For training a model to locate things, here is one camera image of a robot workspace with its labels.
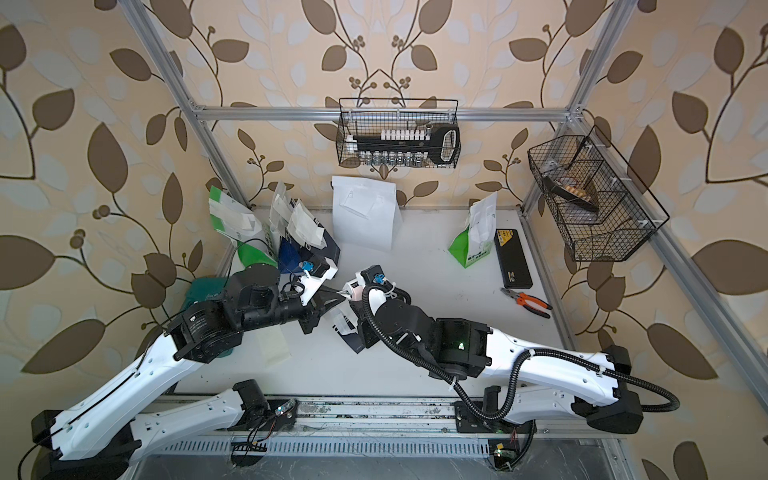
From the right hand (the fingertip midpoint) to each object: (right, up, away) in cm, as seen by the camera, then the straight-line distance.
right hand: (354, 303), depth 62 cm
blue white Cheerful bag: (-26, +19, +27) cm, 42 cm away
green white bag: (-42, +18, +34) cm, 57 cm away
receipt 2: (-3, -6, +5) cm, 8 cm away
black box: (+50, +4, +41) cm, 65 cm away
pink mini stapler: (+1, +4, -4) cm, 6 cm away
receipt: (-19, +16, +26) cm, 36 cm away
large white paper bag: (-1, +22, +40) cm, 46 cm away
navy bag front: (-13, +9, +38) cm, 41 cm away
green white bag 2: (+33, +12, +32) cm, 48 cm away
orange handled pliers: (+49, -6, +32) cm, 59 cm away
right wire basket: (+61, +20, +14) cm, 65 cm away
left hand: (-3, +3, 0) cm, 4 cm away
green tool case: (-52, -2, +30) cm, 60 cm away
